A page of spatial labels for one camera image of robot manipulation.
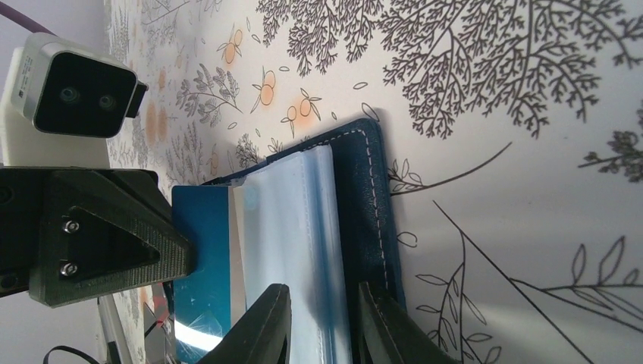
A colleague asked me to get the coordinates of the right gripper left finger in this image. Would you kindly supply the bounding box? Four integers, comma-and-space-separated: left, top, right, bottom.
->
198, 284, 292, 364

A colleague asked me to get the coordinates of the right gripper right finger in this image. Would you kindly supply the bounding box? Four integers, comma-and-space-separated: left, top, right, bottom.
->
358, 282, 456, 364

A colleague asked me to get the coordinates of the floral table mat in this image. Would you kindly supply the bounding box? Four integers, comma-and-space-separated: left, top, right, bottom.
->
105, 1, 642, 363

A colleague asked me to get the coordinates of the blue leather card holder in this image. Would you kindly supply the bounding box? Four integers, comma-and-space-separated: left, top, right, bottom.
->
212, 118, 406, 363

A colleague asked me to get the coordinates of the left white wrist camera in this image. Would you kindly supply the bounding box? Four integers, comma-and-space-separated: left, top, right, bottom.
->
1, 33, 148, 168

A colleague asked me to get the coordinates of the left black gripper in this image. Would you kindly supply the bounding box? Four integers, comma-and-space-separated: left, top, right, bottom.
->
1, 168, 196, 307

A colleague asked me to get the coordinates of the blue card with grey stripe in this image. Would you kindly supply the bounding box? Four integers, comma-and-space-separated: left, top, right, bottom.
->
171, 185, 246, 363

